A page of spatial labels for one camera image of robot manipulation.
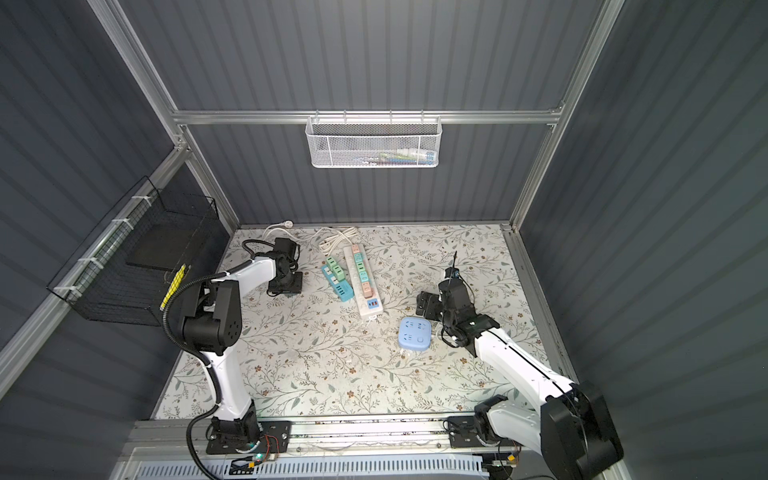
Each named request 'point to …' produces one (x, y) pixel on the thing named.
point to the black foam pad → (162, 246)
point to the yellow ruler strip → (175, 284)
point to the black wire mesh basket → (122, 276)
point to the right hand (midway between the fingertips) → (433, 301)
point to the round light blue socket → (415, 334)
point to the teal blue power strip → (342, 287)
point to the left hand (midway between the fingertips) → (290, 287)
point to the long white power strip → (367, 306)
